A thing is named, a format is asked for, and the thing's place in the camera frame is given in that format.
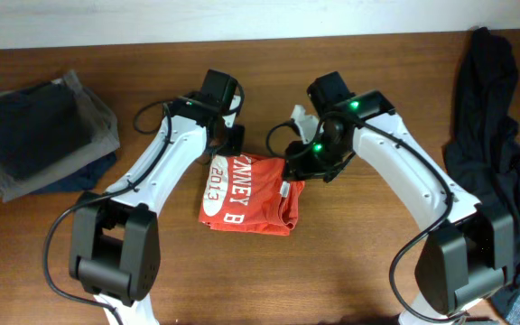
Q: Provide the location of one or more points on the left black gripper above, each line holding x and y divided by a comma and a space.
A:
235, 142

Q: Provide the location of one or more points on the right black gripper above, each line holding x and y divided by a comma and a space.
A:
301, 164

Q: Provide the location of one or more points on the orange printed t-shirt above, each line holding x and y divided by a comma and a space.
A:
247, 193

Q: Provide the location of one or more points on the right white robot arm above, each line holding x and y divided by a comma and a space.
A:
467, 247

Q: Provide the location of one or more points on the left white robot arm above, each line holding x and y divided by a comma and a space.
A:
115, 248

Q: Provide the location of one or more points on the folded navy blue shirt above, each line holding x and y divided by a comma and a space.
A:
85, 178

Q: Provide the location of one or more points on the black garment on table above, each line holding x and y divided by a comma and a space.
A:
483, 155

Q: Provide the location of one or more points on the folded light grey shirt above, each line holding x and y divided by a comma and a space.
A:
102, 123

